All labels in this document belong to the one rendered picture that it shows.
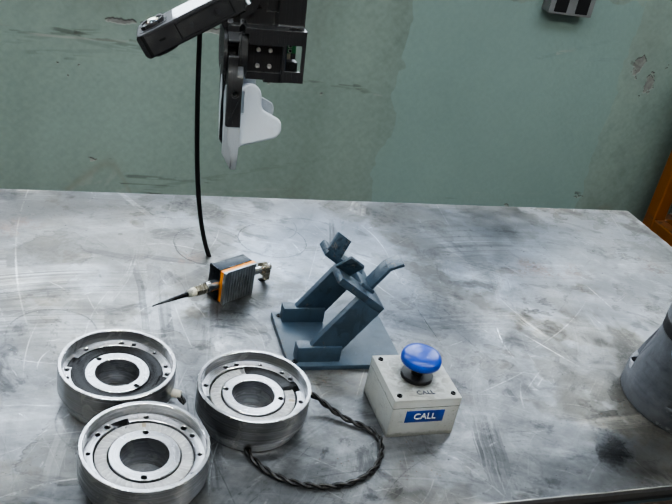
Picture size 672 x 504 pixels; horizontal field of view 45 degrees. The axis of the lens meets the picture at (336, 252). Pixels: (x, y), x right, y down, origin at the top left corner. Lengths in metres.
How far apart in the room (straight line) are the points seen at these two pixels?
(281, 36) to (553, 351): 0.48
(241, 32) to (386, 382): 0.37
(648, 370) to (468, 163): 1.80
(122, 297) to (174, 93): 1.44
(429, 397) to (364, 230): 0.42
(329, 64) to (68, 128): 0.75
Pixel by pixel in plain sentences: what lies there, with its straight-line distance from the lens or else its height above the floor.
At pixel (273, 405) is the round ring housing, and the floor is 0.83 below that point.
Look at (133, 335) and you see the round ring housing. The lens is 0.81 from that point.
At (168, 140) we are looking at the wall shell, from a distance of 2.37.
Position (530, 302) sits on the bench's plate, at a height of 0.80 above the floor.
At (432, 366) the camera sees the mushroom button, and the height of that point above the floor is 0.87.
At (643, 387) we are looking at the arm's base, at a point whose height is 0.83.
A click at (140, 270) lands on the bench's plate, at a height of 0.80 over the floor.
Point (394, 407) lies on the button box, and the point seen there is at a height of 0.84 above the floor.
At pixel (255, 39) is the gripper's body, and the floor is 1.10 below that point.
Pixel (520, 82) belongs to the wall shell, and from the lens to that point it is 2.64.
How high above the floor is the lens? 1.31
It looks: 28 degrees down
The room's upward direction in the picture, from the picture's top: 11 degrees clockwise
